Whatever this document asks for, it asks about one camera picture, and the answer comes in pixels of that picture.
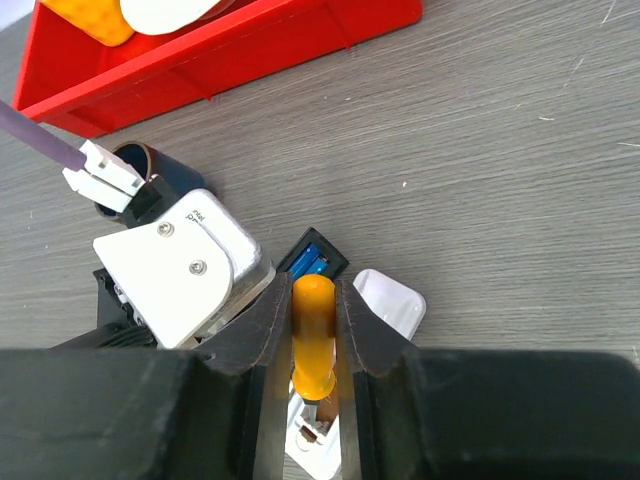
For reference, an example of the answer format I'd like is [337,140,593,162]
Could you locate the white paper plate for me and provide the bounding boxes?
[119,0,234,36]

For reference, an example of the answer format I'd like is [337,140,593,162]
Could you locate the red plastic tray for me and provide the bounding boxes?
[13,0,423,138]

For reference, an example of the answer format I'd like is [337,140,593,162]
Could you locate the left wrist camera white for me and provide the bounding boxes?
[93,189,275,349]

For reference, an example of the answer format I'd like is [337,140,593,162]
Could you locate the blue AAA battery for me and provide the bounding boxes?
[288,243,329,281]

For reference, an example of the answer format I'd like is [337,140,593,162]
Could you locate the orange handled screwdriver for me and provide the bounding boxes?
[292,274,336,424]

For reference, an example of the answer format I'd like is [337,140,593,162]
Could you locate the black remote blue batteries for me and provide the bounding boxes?
[276,227,349,281]

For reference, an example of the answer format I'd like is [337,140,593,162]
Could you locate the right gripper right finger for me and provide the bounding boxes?
[336,282,639,479]

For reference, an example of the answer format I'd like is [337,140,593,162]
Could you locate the yellow plastic cup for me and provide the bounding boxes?
[41,0,134,47]

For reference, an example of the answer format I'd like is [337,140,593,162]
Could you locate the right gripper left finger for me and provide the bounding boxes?
[1,274,292,479]

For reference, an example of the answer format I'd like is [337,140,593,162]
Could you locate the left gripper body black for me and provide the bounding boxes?
[54,269,158,349]

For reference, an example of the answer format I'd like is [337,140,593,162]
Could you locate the dark blue ceramic mug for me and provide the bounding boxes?
[94,141,220,228]

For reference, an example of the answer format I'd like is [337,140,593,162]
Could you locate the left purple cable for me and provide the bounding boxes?
[0,99,146,214]

